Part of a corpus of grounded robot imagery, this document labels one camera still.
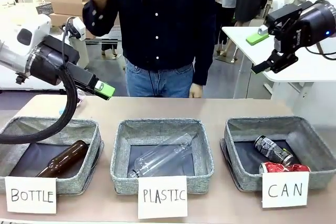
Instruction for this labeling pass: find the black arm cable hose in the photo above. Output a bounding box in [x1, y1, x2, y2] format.
[0, 17, 80, 145]
[305, 40, 336, 61]

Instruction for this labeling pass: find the white paper sign PLASTIC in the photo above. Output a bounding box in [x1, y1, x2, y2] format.
[138, 175, 188, 220]

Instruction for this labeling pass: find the person in dark shirt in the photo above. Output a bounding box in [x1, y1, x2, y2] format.
[82, 0, 217, 98]

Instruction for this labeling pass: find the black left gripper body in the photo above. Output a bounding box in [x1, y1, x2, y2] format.
[29, 36, 80, 87]

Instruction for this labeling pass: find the white table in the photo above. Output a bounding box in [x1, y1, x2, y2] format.
[221, 25, 336, 100]

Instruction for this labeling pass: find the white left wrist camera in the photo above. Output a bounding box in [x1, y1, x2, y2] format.
[68, 16, 87, 42]

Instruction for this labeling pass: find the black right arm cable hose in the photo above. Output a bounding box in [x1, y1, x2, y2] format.
[305, 40, 336, 61]

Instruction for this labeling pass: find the closed flat cardboard box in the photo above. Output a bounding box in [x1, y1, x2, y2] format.
[49, 13, 69, 27]

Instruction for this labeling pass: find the grey fabric basket labelled can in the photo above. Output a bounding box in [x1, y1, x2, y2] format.
[219, 116, 336, 193]

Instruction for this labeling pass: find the person's right forearm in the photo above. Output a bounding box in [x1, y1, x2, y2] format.
[82, 0, 122, 37]

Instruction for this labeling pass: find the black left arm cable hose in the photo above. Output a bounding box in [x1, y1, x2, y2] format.
[0, 17, 80, 145]

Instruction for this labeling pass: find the black printed drink can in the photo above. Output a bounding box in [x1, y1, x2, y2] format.
[253, 134, 295, 166]

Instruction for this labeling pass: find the black plastic crate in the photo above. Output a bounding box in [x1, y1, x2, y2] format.
[35, 2, 53, 15]

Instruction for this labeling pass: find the grey fabric basket labelled bottle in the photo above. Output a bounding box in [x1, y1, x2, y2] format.
[0, 116, 105, 195]

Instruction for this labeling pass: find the white paper sign CAN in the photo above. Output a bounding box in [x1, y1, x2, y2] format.
[261, 171, 310, 209]

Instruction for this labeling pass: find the brown glass bottle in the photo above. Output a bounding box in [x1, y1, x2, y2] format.
[35, 140, 89, 178]

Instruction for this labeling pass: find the open cardboard box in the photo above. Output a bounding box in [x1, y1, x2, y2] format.
[50, 0, 92, 15]

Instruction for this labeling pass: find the grey fabric basket labelled plastic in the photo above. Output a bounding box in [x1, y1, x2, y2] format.
[110, 118, 215, 195]

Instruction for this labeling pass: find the person's left forearm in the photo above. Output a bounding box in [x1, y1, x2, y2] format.
[192, 35, 217, 86]

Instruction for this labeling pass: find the person's left hand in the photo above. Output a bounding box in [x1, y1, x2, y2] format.
[188, 82, 204, 99]

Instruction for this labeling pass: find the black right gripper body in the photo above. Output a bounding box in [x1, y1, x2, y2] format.
[274, 0, 336, 52]

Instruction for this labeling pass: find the white paper sign BOTTLE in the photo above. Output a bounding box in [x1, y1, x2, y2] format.
[4, 176, 58, 214]

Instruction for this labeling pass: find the clear plastic bottle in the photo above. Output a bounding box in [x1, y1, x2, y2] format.
[127, 133, 194, 178]

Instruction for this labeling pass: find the crushed red drink can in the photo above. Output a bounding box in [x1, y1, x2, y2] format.
[259, 161, 311, 175]

